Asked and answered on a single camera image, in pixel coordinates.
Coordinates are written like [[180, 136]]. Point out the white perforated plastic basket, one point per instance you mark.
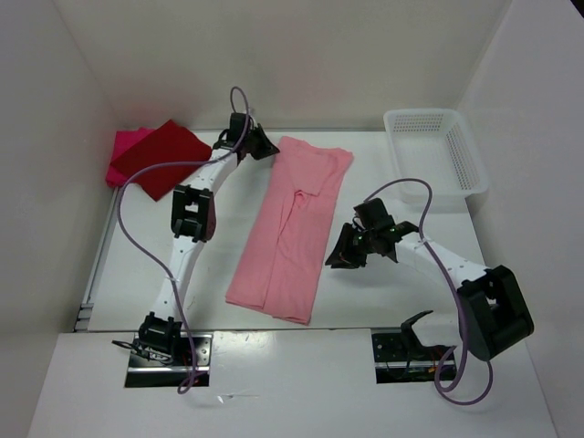
[[437, 146]]

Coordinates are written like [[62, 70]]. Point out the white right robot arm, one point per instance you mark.
[[495, 316]]

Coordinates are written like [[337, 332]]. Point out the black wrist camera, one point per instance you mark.
[[373, 215], [239, 125]]

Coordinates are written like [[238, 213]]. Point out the magenta t shirt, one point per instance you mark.
[[124, 141]]

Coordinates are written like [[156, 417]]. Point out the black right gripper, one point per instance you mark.
[[343, 240]]

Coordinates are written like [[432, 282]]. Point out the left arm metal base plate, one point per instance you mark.
[[150, 368]]

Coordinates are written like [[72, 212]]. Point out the dark red t shirt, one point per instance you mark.
[[170, 143]]

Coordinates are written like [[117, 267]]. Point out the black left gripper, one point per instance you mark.
[[265, 147]]

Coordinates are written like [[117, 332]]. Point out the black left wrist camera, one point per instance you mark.
[[239, 125]]

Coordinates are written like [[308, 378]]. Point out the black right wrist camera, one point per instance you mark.
[[373, 215]]

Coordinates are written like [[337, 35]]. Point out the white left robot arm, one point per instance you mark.
[[193, 223]]

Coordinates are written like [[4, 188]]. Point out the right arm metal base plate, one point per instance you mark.
[[394, 362]]

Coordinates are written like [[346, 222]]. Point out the light pink t shirt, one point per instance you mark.
[[279, 269]]

